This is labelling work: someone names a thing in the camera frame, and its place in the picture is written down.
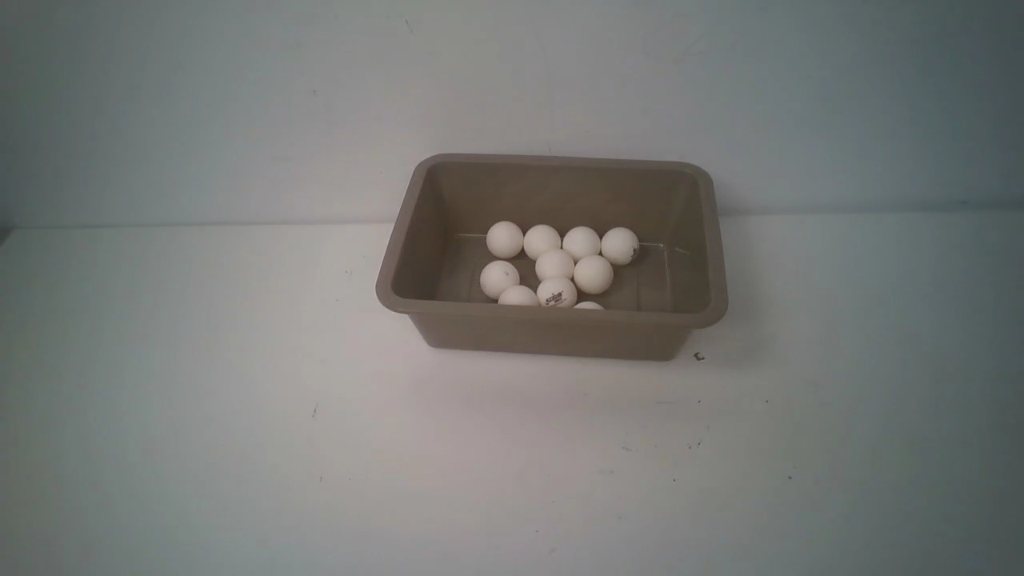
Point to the white logo ball corner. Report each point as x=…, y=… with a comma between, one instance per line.
x=620, y=246
x=557, y=292

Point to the beige plastic bin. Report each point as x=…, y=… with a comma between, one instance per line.
x=437, y=250

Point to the white logo ball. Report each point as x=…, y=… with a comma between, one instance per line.
x=555, y=263
x=504, y=240

